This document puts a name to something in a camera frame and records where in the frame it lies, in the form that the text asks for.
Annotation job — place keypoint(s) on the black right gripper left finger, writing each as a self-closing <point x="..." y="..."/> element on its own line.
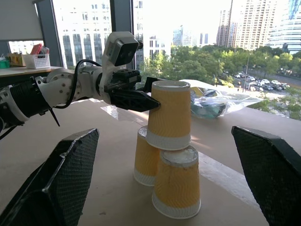
<point x="61" y="179"/>

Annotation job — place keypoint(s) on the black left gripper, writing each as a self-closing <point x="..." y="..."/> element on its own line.
<point x="124" y="78"/>

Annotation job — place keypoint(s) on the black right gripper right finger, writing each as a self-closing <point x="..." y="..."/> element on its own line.
<point x="272" y="174"/>

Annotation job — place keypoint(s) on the yellow paper cup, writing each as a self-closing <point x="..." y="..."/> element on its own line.
<point x="177" y="183"/>
<point x="170" y="113"/>
<point x="145" y="160"/>

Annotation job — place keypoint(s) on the clear plastic bag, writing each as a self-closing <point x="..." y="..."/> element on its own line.
<point x="211" y="103"/>

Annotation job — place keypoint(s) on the white plastic basket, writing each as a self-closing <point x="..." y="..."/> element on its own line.
<point x="37" y="61"/>

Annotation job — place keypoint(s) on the wooden background desk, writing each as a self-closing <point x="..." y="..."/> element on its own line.
<point x="23" y="71"/>

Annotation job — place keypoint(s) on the yellow cardboard box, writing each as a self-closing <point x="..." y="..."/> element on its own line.
<point x="17" y="60"/>

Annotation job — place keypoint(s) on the green plastic container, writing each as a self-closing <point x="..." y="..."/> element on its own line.
<point x="4" y="64"/>

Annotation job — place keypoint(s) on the grey roller blind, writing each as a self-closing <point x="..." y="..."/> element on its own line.
<point x="18" y="18"/>

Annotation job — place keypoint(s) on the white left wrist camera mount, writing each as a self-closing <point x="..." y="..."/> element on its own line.
<point x="113" y="46"/>

